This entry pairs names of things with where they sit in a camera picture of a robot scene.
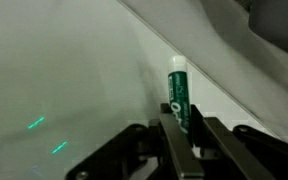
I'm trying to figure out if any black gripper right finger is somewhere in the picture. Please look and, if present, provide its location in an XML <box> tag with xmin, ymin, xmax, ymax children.
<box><xmin>189</xmin><ymin>104</ymin><xmax>288</xmax><ymax>180</ymax></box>

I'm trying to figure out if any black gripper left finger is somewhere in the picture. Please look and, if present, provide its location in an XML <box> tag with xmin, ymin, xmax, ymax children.
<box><xmin>64</xmin><ymin>113</ymin><xmax>206</xmax><ymax>180</ymax></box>

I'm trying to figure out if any green whiteboard marker white cap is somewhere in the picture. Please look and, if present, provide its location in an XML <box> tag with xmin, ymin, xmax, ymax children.
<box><xmin>167</xmin><ymin>55</ymin><xmax>192</xmax><ymax>136</ymax></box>

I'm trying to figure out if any large white whiteboard panel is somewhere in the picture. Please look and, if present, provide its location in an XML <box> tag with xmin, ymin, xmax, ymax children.
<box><xmin>0</xmin><ymin>0</ymin><xmax>285</xmax><ymax>180</ymax></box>

